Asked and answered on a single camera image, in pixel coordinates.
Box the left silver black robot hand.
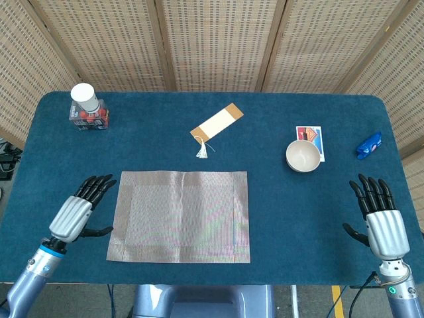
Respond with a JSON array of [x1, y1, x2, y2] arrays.
[[48, 174, 117, 244]]

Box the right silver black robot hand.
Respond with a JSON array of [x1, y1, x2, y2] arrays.
[[342, 174, 411, 260]]

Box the woven beige placemat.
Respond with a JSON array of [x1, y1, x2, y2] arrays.
[[106, 170, 252, 264]]

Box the cream bowl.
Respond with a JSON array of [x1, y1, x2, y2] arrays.
[[286, 139, 322, 174]]

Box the blue snack packet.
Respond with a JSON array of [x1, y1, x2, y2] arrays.
[[356, 131, 383, 160]]

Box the blue felt table cover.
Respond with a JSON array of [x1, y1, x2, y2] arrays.
[[0, 91, 424, 286]]

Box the clear box with red items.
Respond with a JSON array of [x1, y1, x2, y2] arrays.
[[68, 99, 111, 131]]

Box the white table leg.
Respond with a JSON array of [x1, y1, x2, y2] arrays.
[[290, 284, 300, 318]]

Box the white paper cup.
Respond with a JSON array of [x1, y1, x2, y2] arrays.
[[70, 83, 100, 113]]

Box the colourful picture card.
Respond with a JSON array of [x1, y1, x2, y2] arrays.
[[295, 125, 326, 163]]

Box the blue-grey robot torso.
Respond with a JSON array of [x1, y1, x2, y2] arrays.
[[132, 284, 276, 318]]

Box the tan white bookmark with tassel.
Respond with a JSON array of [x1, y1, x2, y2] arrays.
[[189, 103, 244, 161]]

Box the woven bamboo folding screen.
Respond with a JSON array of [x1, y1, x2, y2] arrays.
[[0, 0, 424, 229]]

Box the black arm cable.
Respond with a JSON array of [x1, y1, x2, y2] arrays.
[[349, 271, 380, 318]]

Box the black equipment with cables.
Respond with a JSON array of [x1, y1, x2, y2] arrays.
[[0, 137, 23, 182]]

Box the blue cable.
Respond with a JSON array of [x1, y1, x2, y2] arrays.
[[106, 284, 115, 318]]

